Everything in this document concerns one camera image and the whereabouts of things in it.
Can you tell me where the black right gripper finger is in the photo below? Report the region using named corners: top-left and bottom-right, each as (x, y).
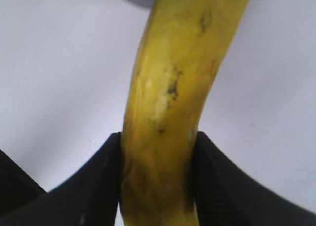
top-left (191, 131), bottom-right (316, 226)

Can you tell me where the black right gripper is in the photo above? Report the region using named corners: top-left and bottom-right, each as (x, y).
top-left (0, 132), bottom-right (121, 226)

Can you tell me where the yellow banana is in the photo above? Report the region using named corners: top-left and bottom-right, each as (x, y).
top-left (120, 0), bottom-right (250, 226)

